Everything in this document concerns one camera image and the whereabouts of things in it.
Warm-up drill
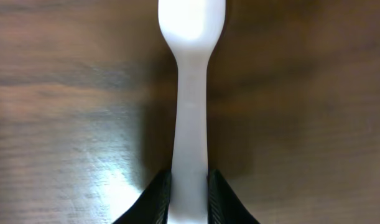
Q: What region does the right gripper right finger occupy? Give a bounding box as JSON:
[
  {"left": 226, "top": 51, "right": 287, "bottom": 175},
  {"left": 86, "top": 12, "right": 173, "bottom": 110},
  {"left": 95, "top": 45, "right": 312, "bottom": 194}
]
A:
[{"left": 208, "top": 170, "right": 260, "bottom": 224}]

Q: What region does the white fork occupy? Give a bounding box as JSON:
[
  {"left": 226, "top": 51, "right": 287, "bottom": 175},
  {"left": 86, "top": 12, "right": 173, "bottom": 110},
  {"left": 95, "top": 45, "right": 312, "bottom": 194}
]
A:
[{"left": 158, "top": 0, "right": 226, "bottom": 223}]

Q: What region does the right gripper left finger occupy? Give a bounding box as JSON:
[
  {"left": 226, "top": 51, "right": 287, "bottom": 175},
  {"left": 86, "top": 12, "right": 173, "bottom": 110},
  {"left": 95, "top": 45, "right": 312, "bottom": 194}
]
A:
[{"left": 113, "top": 170, "right": 172, "bottom": 224}]

